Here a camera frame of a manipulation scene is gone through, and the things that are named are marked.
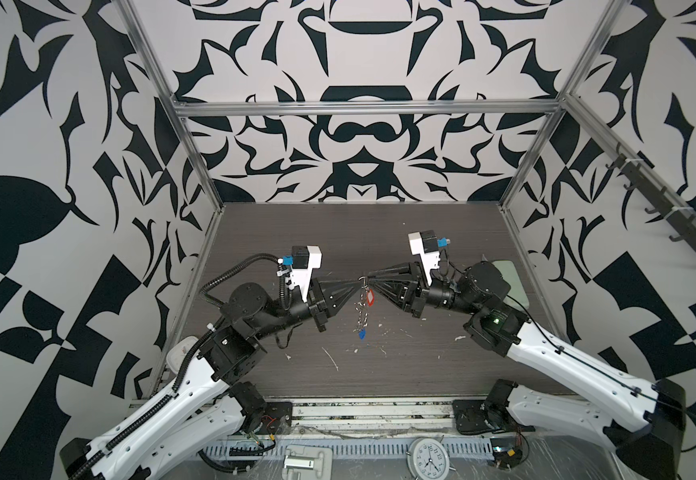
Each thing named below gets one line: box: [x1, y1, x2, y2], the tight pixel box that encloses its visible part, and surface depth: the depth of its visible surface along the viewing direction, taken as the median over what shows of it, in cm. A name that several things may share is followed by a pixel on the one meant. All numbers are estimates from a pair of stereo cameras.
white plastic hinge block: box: [282, 445, 333, 480], surface depth 69 cm
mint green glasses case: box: [492, 260, 529, 310], surface depth 98 cm
